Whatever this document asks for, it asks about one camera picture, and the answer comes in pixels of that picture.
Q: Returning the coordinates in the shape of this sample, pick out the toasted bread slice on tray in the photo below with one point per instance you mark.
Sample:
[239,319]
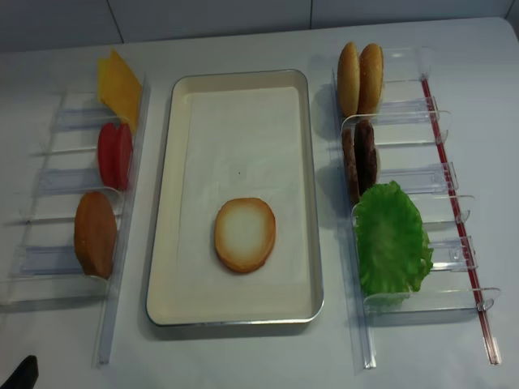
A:
[244,234]

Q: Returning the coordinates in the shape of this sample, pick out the left brown meat patty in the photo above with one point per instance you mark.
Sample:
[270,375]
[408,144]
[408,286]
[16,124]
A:
[350,165]

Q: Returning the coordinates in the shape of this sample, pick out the brown meat patty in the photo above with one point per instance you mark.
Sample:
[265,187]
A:
[350,165]
[365,155]

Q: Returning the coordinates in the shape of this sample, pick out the right brown meat patty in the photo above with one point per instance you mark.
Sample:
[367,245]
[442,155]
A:
[365,155]

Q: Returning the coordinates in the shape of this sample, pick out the right red tomato slice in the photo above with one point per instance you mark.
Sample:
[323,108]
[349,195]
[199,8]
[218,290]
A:
[122,155]

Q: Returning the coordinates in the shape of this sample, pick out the red tomato slice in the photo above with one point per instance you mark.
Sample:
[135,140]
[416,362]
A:
[105,155]
[122,155]

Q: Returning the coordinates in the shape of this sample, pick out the green lettuce leaf in rack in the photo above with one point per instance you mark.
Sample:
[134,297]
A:
[394,253]

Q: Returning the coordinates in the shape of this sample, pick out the left red tomato slice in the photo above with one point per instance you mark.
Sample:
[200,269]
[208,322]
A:
[105,155]

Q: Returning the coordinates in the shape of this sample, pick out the front orange cheese slice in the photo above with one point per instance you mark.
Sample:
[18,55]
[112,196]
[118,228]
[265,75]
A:
[124,92]

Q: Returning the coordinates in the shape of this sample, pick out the back yellow cheese slice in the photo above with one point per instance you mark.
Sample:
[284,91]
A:
[102,80]

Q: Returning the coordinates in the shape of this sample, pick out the cream metal tray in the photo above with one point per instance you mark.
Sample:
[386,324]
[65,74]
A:
[172,299]

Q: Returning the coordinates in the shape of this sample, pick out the white paper tray liner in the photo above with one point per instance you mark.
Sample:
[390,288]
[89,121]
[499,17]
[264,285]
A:
[244,144]

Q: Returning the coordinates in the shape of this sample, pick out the left sesame bun top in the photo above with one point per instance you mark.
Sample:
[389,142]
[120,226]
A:
[348,80]

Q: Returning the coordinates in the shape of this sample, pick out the sesame bun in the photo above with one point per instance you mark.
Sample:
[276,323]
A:
[371,66]
[348,80]

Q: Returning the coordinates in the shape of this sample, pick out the right clear acrylic rack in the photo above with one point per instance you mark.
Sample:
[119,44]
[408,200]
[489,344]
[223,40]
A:
[408,155]

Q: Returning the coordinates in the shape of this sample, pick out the clear acrylic rack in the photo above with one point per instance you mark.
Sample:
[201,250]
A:
[45,271]
[408,155]

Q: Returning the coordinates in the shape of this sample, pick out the brown bun slice left rack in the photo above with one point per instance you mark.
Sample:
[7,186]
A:
[95,235]

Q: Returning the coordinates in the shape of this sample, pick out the right sesame bun top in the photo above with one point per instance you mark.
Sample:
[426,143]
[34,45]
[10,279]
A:
[371,66]

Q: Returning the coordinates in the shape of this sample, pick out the left clear acrylic rack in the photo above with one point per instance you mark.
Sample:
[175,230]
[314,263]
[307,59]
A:
[45,271]

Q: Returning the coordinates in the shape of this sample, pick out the black object bottom left corner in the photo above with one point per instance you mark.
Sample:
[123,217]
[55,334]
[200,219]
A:
[24,376]

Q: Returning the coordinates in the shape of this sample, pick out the red rail strip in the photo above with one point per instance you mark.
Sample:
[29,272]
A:
[489,340]

